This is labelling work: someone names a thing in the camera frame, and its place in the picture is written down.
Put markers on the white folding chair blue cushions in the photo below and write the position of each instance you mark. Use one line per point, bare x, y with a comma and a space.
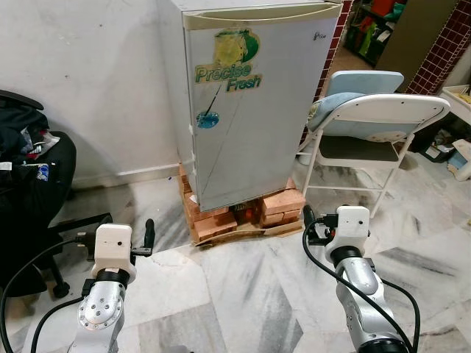
383, 110

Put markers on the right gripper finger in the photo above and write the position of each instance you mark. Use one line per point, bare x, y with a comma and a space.
310, 216

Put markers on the black office swivel chair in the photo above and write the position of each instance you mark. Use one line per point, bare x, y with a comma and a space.
62, 169

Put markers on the shelf with colourful goods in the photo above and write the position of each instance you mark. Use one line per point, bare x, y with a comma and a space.
372, 33

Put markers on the black clothes pile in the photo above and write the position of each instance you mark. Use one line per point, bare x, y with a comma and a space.
18, 121

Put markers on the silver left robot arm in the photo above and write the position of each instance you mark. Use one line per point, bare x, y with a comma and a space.
101, 312

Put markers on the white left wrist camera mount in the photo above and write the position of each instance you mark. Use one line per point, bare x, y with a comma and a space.
114, 243

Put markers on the white side table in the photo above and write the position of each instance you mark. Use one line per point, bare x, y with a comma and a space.
458, 99

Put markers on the white mini fridge cabinet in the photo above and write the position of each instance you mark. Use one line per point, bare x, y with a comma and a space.
173, 88

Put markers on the black floor clutter box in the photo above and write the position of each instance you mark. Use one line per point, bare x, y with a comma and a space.
441, 147

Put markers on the white plastic container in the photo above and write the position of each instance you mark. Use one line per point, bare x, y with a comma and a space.
461, 162

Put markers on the brown wooden door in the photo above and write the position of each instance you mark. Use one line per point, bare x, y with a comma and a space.
419, 40

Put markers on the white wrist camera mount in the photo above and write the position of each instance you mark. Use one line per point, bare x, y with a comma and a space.
352, 226
114, 243

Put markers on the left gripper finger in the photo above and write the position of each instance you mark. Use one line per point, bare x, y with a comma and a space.
149, 235

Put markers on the red brick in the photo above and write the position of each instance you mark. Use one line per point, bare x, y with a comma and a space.
213, 218
215, 232
285, 200
281, 218

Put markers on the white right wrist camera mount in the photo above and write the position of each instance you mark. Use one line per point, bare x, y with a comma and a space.
352, 226

